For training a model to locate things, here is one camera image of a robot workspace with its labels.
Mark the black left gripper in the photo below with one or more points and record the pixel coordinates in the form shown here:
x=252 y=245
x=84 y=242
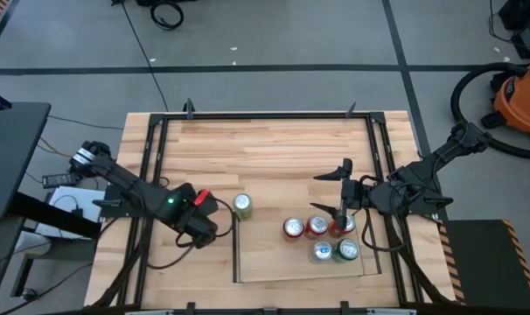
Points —
x=199 y=225

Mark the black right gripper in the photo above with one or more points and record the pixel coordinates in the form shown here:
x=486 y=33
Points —
x=357 y=194

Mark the red beverage can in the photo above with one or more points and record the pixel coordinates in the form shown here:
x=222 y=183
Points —
x=316 y=227
x=350 y=224

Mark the light green beverage can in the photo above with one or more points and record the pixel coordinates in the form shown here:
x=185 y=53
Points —
x=242 y=207

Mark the dark green beverage can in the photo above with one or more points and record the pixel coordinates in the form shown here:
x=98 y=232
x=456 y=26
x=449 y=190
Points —
x=346 y=250

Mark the dark red cola can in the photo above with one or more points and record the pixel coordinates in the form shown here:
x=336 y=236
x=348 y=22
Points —
x=293 y=229

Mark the blue and white beverage can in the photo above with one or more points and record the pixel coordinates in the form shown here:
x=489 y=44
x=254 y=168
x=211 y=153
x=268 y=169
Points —
x=322 y=253

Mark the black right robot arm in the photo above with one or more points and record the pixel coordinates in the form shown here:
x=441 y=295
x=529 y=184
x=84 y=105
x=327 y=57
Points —
x=422 y=175

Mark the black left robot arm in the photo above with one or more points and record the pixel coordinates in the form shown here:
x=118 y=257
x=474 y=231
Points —
x=129 y=184

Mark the black table clamp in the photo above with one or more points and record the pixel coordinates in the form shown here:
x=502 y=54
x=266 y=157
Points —
x=350 y=110
x=344 y=307
x=188 y=108
x=190 y=308

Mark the white box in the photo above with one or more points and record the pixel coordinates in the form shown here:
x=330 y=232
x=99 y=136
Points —
x=64 y=197

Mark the black desk crossbar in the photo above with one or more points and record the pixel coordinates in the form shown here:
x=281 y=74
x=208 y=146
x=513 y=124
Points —
x=55 y=216

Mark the orange shop vacuum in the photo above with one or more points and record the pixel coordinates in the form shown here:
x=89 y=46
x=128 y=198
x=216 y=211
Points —
x=523 y=100
x=453 y=105

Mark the black power adapter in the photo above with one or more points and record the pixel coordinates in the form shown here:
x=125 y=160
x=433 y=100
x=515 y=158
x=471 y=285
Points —
x=59 y=180

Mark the black platform with hazard stripes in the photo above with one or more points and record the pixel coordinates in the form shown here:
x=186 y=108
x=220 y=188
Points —
x=488 y=262

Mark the black desk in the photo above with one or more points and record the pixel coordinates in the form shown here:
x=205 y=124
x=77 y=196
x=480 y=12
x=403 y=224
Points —
x=11 y=153

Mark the black metal table frame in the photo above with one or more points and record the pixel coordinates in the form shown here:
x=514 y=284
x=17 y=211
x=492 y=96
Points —
x=265 y=116

